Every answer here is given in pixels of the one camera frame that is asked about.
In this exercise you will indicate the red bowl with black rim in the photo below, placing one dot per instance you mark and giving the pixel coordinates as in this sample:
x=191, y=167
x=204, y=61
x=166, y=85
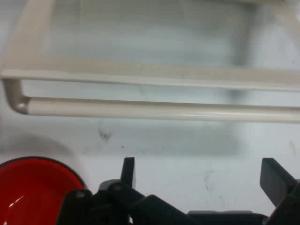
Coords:
x=35, y=187

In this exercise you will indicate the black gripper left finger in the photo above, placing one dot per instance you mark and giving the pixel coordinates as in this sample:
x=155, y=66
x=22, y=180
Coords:
x=112, y=206

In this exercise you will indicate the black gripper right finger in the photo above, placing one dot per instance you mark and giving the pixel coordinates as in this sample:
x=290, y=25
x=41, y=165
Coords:
x=279, y=185

